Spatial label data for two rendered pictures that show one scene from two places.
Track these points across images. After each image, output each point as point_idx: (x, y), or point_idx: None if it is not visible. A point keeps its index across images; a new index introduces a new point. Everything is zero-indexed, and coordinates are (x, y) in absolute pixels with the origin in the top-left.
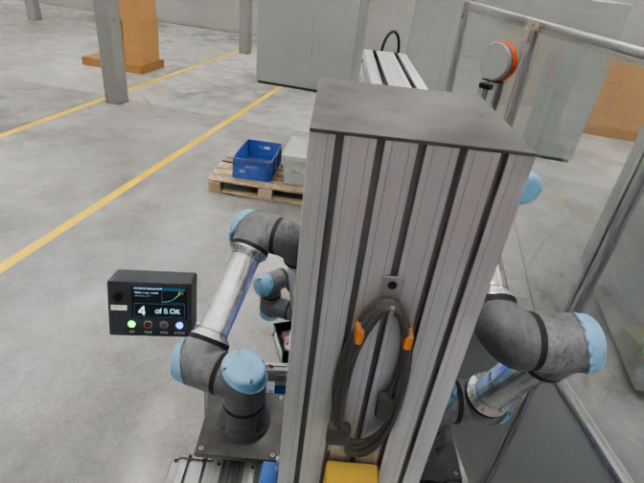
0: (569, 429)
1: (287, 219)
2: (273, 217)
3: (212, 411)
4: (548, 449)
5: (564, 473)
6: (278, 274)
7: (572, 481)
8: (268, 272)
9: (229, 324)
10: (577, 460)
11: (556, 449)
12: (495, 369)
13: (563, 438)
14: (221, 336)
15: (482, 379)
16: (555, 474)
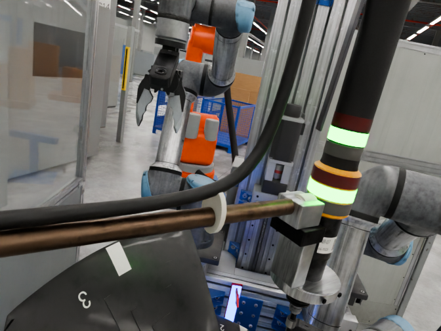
0: (6, 260)
1: (392, 167)
2: (413, 171)
3: (356, 278)
4: (0, 306)
5: (18, 282)
6: (382, 324)
7: (24, 272)
8: (400, 329)
9: (380, 224)
10: (20, 258)
11: (5, 291)
12: (184, 132)
13: (5, 275)
14: (378, 224)
15: (180, 154)
16: (13, 299)
